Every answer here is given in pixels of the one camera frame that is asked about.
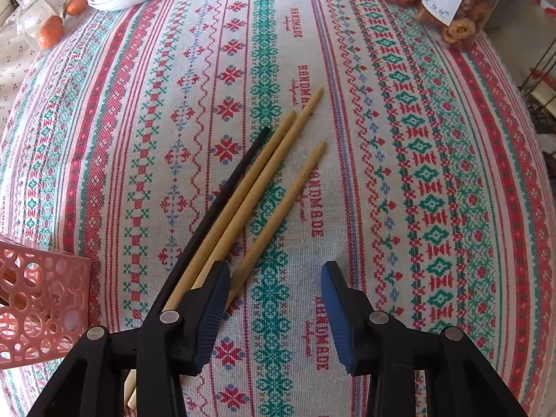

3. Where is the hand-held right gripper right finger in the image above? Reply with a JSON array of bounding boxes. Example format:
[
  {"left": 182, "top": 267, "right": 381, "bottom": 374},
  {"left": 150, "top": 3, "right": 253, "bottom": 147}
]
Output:
[{"left": 320, "top": 261, "right": 528, "bottom": 417}]

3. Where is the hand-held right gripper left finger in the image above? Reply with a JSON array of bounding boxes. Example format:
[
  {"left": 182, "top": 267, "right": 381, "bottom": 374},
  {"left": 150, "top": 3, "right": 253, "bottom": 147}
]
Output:
[{"left": 26, "top": 261, "right": 232, "bottom": 417}]

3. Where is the black chopstick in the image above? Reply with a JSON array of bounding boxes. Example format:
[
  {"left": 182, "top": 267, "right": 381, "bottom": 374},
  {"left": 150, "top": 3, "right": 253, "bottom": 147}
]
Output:
[{"left": 150, "top": 126, "right": 272, "bottom": 318}]

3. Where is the pink perforated plastic basket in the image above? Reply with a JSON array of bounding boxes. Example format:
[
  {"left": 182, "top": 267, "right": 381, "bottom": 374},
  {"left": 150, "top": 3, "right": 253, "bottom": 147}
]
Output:
[{"left": 0, "top": 235, "right": 94, "bottom": 368}]

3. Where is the white floral tablecloth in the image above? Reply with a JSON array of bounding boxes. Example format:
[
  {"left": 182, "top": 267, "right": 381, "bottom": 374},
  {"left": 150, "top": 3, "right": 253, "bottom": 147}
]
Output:
[{"left": 0, "top": 6, "right": 48, "bottom": 140}]

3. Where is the jar of dried hawthorn slices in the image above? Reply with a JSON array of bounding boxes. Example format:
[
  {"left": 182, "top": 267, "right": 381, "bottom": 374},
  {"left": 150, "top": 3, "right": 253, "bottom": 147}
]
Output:
[{"left": 415, "top": 0, "right": 515, "bottom": 48}]

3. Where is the bamboo lid glass jar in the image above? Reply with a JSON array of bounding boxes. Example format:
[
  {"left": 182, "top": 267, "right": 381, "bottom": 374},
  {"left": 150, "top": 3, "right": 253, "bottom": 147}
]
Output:
[{"left": 11, "top": 0, "right": 90, "bottom": 51}]

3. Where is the black wire rack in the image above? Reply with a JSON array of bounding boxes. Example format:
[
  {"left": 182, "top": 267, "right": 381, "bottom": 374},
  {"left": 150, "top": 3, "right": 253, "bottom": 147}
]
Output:
[{"left": 517, "top": 52, "right": 556, "bottom": 153}]

